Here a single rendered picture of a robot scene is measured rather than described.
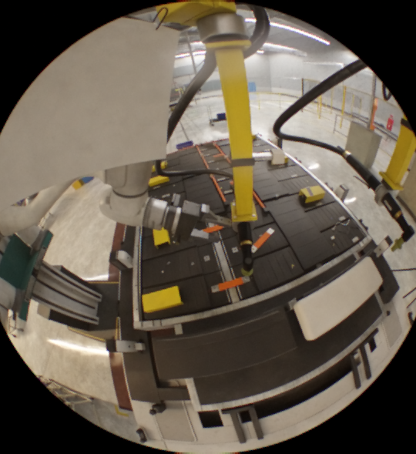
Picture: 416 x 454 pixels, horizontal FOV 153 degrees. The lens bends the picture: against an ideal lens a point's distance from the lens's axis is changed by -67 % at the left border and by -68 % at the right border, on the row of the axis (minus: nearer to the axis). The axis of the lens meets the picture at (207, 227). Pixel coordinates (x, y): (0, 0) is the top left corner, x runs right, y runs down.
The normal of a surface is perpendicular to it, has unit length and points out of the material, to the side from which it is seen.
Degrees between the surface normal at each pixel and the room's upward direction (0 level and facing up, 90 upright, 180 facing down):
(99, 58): 90
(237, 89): 90
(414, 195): 90
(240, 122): 90
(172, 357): 0
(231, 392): 0
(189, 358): 0
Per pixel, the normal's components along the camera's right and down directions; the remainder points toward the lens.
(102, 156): 0.71, 0.46
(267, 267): -0.18, -0.62
